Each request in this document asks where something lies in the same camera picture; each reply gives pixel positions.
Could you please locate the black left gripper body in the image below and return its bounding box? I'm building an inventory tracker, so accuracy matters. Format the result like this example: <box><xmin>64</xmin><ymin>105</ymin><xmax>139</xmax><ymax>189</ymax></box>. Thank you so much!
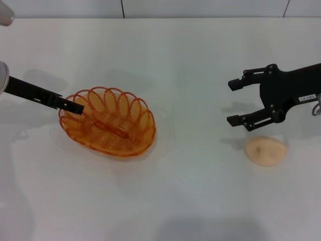
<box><xmin>5</xmin><ymin>75</ymin><xmax>63</xmax><ymax>110</ymax></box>

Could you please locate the grey right gripper cable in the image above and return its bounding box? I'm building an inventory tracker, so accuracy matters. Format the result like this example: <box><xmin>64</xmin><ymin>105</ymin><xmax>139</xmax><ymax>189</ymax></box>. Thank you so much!
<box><xmin>311</xmin><ymin>93</ymin><xmax>321</xmax><ymax>116</ymax></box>

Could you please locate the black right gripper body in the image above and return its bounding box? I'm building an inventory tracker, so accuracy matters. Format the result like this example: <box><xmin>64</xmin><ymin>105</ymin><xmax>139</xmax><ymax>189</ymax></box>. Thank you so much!
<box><xmin>259</xmin><ymin>62</ymin><xmax>321</xmax><ymax>124</ymax></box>

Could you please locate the pale round bread bun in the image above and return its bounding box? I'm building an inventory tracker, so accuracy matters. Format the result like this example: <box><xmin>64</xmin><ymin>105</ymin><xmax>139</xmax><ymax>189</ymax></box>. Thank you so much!
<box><xmin>245</xmin><ymin>136</ymin><xmax>287</xmax><ymax>167</ymax></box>

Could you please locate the orange woven plastic basket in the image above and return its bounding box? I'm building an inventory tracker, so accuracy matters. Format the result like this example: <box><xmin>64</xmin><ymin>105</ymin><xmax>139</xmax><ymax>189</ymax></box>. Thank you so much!
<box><xmin>59</xmin><ymin>86</ymin><xmax>156</xmax><ymax>159</ymax></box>

